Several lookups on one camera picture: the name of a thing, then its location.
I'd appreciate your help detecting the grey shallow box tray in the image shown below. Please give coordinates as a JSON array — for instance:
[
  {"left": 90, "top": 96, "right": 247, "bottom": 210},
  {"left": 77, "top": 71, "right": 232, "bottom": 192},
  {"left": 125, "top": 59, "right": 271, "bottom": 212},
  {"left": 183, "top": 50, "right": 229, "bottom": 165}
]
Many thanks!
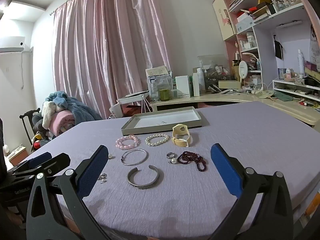
[{"left": 121, "top": 106, "right": 202, "bottom": 136}]

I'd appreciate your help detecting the white spray bottle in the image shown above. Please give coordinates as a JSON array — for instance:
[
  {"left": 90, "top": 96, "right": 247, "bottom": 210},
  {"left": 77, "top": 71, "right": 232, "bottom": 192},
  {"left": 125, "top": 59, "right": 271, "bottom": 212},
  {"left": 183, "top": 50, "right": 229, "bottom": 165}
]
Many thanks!
[{"left": 297, "top": 49, "right": 304, "bottom": 79}]

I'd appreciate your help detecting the wide silver cuff bracelet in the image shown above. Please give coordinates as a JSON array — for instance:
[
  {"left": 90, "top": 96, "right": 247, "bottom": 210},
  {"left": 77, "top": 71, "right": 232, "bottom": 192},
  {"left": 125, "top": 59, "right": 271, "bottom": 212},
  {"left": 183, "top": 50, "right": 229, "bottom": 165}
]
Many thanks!
[{"left": 127, "top": 165, "right": 160, "bottom": 190}]

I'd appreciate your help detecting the purple tablecloth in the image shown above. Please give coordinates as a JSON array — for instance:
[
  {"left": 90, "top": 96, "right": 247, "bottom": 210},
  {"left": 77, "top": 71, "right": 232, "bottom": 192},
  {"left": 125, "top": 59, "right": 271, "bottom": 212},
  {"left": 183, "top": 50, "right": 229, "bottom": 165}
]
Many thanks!
[{"left": 19, "top": 101, "right": 320, "bottom": 240}]

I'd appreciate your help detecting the clear drawer organiser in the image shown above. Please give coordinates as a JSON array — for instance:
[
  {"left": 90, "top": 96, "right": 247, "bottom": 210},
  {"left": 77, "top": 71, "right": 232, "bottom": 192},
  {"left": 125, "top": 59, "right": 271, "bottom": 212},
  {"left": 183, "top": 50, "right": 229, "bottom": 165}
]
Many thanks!
[{"left": 204, "top": 67, "right": 233, "bottom": 86}]

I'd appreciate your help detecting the thin silver bangle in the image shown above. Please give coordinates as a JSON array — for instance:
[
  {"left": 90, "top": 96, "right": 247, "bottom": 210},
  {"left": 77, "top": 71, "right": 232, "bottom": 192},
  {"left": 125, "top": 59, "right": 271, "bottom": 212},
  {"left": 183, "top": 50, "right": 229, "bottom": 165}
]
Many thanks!
[{"left": 121, "top": 149, "right": 147, "bottom": 166}]

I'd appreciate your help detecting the pink curtain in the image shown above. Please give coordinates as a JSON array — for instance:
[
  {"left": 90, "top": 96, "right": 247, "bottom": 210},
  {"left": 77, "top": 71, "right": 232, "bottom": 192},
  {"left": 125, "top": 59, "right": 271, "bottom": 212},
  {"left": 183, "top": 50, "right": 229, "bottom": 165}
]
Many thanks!
[{"left": 51, "top": 0, "right": 180, "bottom": 119}]

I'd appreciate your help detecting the pink bead bracelet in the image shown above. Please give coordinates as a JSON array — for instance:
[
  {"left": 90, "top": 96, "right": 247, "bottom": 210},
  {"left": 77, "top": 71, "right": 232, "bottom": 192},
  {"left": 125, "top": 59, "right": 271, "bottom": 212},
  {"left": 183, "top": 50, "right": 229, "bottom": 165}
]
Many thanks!
[{"left": 115, "top": 134, "right": 139, "bottom": 150}]

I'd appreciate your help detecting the white desktop riser shelf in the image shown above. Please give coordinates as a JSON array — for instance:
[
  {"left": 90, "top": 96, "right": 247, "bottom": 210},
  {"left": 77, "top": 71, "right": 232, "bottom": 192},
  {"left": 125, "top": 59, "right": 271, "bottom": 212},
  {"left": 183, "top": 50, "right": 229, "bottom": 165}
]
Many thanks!
[{"left": 272, "top": 79, "right": 320, "bottom": 101}]

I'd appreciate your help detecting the beige flat box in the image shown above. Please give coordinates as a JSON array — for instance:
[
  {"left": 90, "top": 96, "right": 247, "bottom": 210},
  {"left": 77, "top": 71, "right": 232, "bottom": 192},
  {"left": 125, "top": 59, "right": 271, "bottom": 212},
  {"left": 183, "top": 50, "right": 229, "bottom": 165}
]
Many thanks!
[{"left": 218, "top": 80, "right": 242, "bottom": 89}]

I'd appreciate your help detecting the tall white carton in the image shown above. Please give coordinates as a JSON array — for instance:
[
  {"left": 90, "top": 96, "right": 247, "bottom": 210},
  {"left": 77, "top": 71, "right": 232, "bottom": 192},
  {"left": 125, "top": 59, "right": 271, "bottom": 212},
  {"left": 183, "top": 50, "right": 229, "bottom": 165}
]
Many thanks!
[{"left": 193, "top": 73, "right": 200, "bottom": 97}]

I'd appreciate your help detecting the white chair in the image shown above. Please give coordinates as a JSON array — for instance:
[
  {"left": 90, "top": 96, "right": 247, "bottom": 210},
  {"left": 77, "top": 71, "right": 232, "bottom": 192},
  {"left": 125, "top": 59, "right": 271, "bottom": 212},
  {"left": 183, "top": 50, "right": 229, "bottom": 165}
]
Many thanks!
[{"left": 109, "top": 91, "right": 151, "bottom": 119}]

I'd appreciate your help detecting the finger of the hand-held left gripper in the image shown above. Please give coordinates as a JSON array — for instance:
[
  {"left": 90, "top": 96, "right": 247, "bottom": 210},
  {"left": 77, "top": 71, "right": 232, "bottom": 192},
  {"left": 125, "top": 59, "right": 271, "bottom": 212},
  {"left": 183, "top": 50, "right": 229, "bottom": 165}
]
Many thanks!
[
  {"left": 7, "top": 152, "right": 53, "bottom": 174},
  {"left": 11, "top": 153, "right": 71, "bottom": 179}
]

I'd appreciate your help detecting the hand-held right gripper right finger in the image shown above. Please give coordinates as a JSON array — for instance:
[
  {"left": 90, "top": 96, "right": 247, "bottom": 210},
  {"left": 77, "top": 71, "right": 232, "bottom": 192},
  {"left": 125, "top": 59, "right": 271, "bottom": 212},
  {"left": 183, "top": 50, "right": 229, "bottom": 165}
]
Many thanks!
[{"left": 210, "top": 144, "right": 294, "bottom": 240}]

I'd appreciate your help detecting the white pearl bracelet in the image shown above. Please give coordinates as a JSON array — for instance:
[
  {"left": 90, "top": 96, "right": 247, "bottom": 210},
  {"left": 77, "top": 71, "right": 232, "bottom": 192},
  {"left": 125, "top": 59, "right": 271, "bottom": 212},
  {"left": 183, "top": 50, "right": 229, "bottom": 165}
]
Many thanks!
[{"left": 145, "top": 133, "right": 170, "bottom": 146}]

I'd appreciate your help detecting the black hanging pouch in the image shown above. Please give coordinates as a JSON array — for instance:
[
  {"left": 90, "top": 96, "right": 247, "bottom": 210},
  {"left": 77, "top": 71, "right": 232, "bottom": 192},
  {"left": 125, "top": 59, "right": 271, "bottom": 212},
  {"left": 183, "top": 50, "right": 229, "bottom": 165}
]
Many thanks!
[{"left": 274, "top": 35, "right": 284, "bottom": 60}]

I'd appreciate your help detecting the pink folded blanket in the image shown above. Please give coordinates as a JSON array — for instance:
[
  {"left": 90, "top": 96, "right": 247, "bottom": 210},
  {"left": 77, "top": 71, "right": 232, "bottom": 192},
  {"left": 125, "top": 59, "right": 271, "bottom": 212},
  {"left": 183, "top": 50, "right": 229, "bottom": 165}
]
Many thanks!
[{"left": 51, "top": 110, "right": 75, "bottom": 136}]

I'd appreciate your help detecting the round white table mirror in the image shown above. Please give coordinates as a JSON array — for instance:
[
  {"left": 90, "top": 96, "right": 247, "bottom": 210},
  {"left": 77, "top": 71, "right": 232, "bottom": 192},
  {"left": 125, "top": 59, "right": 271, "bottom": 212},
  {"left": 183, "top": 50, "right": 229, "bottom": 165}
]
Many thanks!
[{"left": 238, "top": 60, "right": 249, "bottom": 88}]

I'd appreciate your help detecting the white air conditioner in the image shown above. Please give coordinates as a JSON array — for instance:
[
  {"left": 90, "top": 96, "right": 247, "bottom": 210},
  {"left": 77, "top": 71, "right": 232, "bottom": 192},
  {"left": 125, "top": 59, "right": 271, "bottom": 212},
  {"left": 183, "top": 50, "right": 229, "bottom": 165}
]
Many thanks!
[{"left": 0, "top": 37, "right": 25, "bottom": 53}]

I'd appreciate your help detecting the clear bag with papers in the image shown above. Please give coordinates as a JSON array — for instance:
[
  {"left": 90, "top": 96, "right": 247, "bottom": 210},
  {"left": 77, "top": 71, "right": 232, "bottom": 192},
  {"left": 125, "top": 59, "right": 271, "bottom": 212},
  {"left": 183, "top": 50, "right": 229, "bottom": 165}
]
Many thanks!
[{"left": 145, "top": 66, "right": 173, "bottom": 101}]

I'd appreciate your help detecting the round hand fan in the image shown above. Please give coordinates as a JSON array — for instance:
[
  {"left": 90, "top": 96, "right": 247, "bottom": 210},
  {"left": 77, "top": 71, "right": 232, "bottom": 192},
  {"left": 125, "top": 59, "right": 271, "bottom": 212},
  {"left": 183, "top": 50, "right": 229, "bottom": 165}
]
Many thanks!
[{"left": 256, "top": 90, "right": 275, "bottom": 99}]

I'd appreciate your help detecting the white square box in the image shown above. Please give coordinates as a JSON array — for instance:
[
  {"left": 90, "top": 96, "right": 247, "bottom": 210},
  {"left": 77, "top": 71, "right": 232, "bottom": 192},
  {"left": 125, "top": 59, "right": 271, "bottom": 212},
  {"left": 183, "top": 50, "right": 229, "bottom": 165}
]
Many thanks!
[{"left": 175, "top": 75, "right": 192, "bottom": 99}]

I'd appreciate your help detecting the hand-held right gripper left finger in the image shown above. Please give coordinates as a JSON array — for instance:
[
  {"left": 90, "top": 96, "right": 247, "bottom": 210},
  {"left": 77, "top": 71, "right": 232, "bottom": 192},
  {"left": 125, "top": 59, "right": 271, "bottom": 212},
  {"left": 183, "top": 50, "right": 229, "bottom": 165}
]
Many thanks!
[{"left": 26, "top": 144, "right": 110, "bottom": 240}]

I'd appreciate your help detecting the cream yellow wristwatch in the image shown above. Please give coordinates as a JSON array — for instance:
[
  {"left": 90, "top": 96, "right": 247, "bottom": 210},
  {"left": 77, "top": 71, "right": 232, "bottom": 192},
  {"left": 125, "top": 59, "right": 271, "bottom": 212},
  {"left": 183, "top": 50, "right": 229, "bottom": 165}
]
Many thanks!
[{"left": 172, "top": 124, "right": 192, "bottom": 147}]

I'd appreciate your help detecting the white fluffy cloth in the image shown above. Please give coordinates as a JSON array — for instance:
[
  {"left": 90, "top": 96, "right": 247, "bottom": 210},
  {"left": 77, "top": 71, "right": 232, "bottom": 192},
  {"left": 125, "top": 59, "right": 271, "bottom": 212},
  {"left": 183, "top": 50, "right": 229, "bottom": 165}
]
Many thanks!
[{"left": 42, "top": 101, "right": 60, "bottom": 130}]

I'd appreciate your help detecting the dark red bead bracelet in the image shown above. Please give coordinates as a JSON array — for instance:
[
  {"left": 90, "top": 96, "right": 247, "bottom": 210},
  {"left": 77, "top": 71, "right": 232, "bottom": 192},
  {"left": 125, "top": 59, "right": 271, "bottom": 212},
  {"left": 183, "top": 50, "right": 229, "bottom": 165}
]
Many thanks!
[{"left": 177, "top": 151, "right": 208, "bottom": 172}]

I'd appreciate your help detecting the black wooden chair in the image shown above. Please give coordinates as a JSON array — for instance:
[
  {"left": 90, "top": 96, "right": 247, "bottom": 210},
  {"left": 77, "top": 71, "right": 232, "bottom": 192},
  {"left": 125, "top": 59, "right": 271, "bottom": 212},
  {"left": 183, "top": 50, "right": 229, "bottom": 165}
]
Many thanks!
[{"left": 19, "top": 108, "right": 42, "bottom": 146}]

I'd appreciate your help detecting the green fabric pouch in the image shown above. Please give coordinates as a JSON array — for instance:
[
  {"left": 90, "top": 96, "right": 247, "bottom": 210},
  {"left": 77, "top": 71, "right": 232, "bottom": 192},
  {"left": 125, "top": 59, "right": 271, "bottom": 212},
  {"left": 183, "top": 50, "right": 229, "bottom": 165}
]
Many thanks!
[{"left": 271, "top": 91, "right": 291, "bottom": 102}]

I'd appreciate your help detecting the blue fleece blanket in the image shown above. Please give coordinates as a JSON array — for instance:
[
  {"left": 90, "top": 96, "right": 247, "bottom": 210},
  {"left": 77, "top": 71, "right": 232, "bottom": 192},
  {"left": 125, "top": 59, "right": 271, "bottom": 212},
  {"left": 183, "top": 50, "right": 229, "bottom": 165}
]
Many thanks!
[{"left": 45, "top": 91, "right": 103, "bottom": 128}]

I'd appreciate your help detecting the pink and white shelf unit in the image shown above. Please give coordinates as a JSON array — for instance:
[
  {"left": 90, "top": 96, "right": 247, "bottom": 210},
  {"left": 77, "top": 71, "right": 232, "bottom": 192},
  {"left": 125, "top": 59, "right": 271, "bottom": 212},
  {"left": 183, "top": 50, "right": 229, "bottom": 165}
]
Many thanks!
[{"left": 212, "top": 0, "right": 320, "bottom": 87}]

